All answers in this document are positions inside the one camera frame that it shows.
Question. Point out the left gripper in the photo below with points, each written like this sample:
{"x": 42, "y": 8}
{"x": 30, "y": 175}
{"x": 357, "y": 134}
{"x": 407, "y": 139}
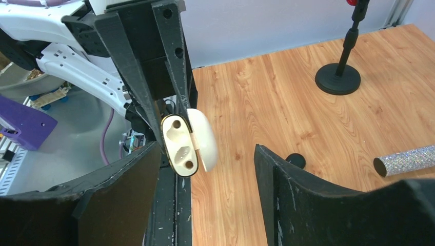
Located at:
{"x": 145, "y": 40}

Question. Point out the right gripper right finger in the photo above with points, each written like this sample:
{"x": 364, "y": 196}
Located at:
{"x": 300, "y": 208}

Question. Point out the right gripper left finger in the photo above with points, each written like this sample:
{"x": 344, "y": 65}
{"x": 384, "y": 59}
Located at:
{"x": 109, "y": 206}

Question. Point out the black earbud charging case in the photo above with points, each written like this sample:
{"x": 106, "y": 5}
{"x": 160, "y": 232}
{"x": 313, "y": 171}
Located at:
{"x": 297, "y": 160}

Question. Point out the white earbud case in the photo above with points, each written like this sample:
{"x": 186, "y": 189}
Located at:
{"x": 189, "y": 142}

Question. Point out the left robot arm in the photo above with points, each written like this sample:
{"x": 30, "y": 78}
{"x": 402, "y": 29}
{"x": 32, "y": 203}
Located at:
{"x": 34, "y": 37}

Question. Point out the purple plastic piece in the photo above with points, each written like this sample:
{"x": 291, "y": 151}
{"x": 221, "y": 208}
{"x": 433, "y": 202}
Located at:
{"x": 24, "y": 125}

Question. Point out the silver glitter microphone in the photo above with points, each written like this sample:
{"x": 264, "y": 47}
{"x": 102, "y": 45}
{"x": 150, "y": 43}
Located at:
{"x": 405, "y": 161}

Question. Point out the metal tray with pellets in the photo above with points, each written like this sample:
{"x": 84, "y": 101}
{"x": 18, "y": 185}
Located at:
{"x": 18, "y": 83}

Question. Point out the red glitter microphone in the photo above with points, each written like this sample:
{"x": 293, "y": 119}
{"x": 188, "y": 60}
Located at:
{"x": 352, "y": 2}

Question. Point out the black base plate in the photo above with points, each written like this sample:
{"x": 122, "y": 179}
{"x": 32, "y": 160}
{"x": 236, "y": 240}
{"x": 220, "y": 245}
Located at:
{"x": 170, "y": 220}

